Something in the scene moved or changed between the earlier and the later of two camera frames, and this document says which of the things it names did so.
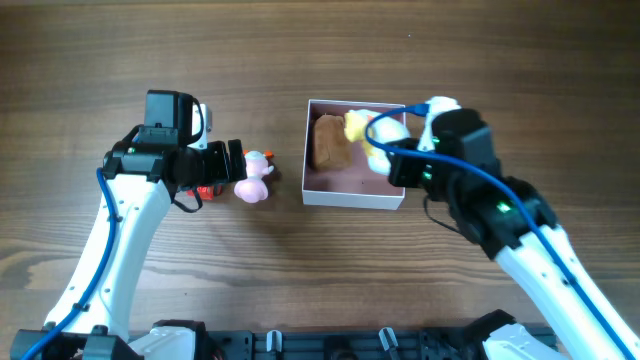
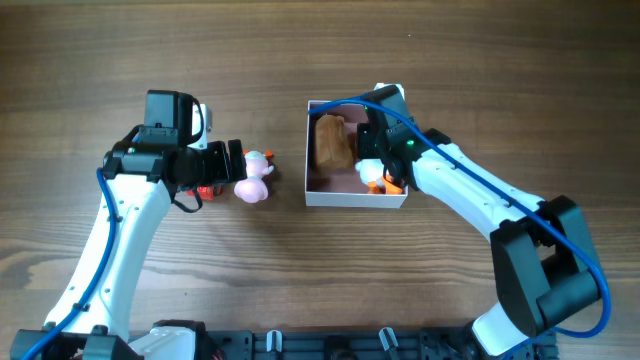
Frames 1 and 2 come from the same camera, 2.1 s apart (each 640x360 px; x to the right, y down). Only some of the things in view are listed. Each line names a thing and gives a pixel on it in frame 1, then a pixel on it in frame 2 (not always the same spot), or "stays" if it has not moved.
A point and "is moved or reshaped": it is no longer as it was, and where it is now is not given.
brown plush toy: [331, 149] stays
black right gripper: [400, 174] -> [362, 142]
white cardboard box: [354, 186] stays
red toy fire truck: [206, 192] stays
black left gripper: [221, 173] stays
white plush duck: [381, 130] is moved or reshaped
